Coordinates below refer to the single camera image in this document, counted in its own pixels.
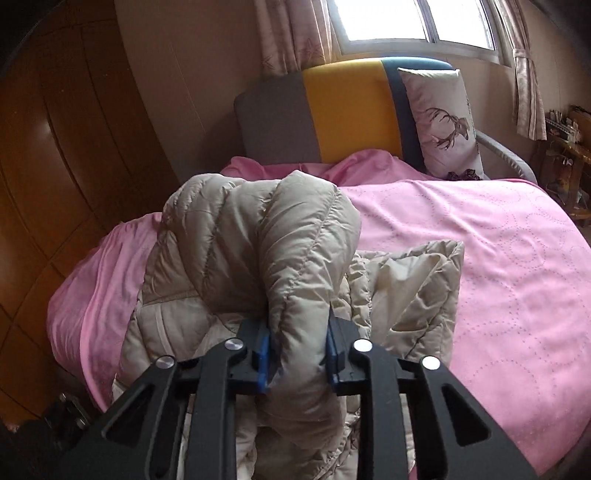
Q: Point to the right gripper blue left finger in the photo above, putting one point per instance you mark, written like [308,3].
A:
[178,416]

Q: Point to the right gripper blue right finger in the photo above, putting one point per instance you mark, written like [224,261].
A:
[454,436]

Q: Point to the beige quilted down jacket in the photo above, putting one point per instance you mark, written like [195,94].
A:
[228,249]

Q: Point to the pink bed blanket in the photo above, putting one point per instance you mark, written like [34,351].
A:
[522,342]

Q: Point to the deer print pillow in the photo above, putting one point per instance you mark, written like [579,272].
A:
[440,106]

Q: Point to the grey yellow blue headboard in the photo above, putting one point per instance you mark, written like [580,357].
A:
[326,113]

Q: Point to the cluttered wooden desk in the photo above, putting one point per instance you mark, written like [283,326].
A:
[564,162]

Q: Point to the brown wooden wardrobe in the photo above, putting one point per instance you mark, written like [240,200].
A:
[78,156]

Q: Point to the right pink curtain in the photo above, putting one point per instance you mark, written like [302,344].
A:
[528,106]

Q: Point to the pink curtain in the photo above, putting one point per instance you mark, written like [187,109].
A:
[528,106]
[294,35]

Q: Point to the left pink curtain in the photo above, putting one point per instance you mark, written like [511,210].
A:
[294,35]

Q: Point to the window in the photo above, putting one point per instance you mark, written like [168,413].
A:
[437,29]

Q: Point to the grey curved bed rail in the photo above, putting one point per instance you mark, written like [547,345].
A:
[519,166]

